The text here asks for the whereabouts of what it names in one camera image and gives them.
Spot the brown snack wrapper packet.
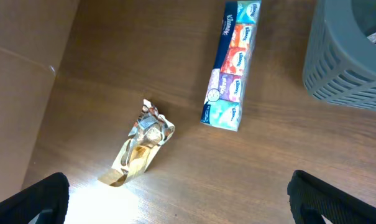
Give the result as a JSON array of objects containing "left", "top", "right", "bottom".
[{"left": 99, "top": 99, "right": 175, "bottom": 187}]

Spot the Kleenex tissue multipack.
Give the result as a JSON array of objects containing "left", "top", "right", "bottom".
[{"left": 201, "top": 0, "right": 262, "bottom": 131}]

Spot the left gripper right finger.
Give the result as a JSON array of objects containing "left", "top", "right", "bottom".
[{"left": 287, "top": 170, "right": 376, "bottom": 224}]

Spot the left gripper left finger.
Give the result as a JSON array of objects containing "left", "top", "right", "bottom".
[{"left": 0, "top": 172, "right": 70, "bottom": 224}]

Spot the grey plastic shopping basket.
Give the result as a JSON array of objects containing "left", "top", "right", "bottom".
[{"left": 302, "top": 0, "right": 376, "bottom": 111}]

